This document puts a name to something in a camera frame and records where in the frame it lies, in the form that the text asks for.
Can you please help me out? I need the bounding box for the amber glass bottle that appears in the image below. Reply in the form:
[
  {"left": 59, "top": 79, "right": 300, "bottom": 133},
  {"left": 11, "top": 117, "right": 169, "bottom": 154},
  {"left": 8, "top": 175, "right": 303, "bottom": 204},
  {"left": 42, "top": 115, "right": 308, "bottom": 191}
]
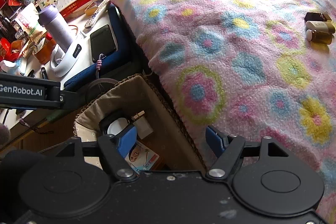
[{"left": 306, "top": 30, "right": 333, "bottom": 45}]

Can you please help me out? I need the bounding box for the white bottle stand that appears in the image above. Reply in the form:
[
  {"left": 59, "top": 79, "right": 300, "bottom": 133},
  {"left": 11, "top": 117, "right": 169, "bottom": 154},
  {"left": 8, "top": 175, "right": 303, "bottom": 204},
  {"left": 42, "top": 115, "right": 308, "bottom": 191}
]
[{"left": 50, "top": 42, "right": 82, "bottom": 78}]

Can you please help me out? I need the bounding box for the lavender thermos bottle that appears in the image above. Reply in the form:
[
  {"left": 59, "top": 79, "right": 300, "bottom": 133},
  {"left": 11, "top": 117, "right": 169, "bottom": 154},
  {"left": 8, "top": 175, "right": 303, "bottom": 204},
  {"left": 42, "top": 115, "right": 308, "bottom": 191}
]
[{"left": 38, "top": 5, "right": 75, "bottom": 53}]

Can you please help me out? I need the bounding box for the white remote control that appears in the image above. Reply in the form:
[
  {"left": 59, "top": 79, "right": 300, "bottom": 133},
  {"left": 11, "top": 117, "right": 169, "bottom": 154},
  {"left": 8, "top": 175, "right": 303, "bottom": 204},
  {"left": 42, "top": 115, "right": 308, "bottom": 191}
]
[{"left": 84, "top": 0, "right": 110, "bottom": 29}]

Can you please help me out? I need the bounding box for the white gold cosmetic tube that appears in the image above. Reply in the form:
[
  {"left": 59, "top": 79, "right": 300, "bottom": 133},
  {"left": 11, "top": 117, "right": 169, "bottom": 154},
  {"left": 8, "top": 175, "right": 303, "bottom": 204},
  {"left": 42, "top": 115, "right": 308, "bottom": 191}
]
[{"left": 306, "top": 21, "right": 335, "bottom": 34}]

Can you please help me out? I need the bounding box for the black gold lipstick tube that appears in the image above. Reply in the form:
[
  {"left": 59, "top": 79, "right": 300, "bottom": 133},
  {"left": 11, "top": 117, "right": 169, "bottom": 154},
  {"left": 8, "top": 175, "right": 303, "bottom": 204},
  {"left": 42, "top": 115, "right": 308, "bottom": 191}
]
[{"left": 304, "top": 12, "right": 331, "bottom": 22}]

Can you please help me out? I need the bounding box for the black smartphone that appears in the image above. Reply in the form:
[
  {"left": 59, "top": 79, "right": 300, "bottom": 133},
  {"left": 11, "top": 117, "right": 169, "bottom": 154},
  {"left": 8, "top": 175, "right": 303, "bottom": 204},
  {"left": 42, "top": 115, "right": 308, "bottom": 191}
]
[{"left": 90, "top": 24, "right": 117, "bottom": 63}]

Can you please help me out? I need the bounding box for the black compact case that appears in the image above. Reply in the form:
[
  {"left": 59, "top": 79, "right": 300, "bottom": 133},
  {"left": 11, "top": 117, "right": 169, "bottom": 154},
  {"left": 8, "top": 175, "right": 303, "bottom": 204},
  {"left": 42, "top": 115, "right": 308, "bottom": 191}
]
[{"left": 98, "top": 110, "right": 131, "bottom": 135}]

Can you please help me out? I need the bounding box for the lined woven storage basket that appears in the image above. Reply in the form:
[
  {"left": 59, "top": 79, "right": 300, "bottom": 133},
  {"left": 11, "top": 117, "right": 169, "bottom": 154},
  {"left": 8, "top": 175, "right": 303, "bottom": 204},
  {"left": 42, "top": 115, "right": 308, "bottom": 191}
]
[{"left": 73, "top": 75, "right": 206, "bottom": 172}]

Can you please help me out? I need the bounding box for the card with face picture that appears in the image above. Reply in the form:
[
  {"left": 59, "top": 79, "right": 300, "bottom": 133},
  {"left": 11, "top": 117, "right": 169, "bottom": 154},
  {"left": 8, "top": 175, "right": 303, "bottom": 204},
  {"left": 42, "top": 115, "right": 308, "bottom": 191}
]
[{"left": 125, "top": 141, "right": 159, "bottom": 174}]

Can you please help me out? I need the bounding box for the blue table edge cushion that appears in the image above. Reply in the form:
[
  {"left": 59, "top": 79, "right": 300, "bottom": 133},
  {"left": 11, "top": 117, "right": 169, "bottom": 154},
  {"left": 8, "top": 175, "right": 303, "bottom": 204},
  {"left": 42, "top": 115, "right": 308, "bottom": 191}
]
[{"left": 64, "top": 4, "right": 139, "bottom": 92}]

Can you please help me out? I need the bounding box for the pink floral fleece blanket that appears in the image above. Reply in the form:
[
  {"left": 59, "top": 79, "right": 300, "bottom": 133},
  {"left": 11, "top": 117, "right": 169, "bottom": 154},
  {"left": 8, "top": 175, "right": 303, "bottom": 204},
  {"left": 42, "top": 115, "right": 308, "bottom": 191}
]
[{"left": 111, "top": 0, "right": 335, "bottom": 223}]

